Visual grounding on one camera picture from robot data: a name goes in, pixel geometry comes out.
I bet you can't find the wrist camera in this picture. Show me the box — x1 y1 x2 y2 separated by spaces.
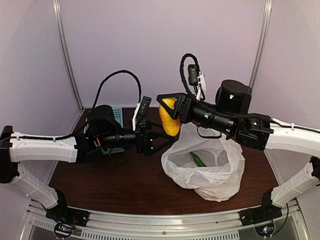
131 96 152 131
187 64 207 101

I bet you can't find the aluminium corner post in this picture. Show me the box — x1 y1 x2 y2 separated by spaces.
52 0 84 112
241 0 273 112

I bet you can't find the left circuit board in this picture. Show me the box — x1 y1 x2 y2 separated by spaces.
53 223 76 239

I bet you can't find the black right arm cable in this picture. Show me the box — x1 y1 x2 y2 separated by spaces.
179 53 273 121

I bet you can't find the circuit board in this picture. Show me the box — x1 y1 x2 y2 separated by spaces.
254 223 275 238
53 223 76 239

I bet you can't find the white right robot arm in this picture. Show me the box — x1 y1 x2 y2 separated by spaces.
156 79 320 221

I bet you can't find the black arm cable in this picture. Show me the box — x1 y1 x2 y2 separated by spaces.
179 53 273 121
0 69 142 142

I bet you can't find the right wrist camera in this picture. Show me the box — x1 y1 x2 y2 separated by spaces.
187 64 207 101

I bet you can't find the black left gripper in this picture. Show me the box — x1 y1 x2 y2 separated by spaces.
98 119 175 156

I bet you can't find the green cucumber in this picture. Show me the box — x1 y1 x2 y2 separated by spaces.
190 152 206 167

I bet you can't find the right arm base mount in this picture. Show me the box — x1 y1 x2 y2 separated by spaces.
238 190 282 226

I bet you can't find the aluminium front rail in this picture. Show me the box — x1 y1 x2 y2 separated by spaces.
24 202 308 240

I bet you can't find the white plastic bag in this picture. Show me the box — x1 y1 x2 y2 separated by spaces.
161 123 245 202

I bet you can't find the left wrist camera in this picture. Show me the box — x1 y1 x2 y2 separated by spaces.
131 96 152 131

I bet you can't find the right aluminium corner post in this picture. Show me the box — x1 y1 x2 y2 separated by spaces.
241 0 273 112

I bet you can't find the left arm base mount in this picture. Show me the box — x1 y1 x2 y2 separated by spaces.
44 189 90 227

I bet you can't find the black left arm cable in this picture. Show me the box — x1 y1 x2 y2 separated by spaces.
0 69 142 142

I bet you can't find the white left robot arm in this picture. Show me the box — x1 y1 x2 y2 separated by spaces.
0 104 174 222

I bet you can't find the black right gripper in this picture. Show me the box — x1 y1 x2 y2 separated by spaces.
156 92 236 135

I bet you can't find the light blue plastic basket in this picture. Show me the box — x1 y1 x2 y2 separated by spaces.
84 104 124 155

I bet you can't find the left aluminium corner post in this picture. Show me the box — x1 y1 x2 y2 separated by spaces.
52 0 84 112

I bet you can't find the right circuit board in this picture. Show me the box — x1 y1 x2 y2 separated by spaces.
254 223 275 238

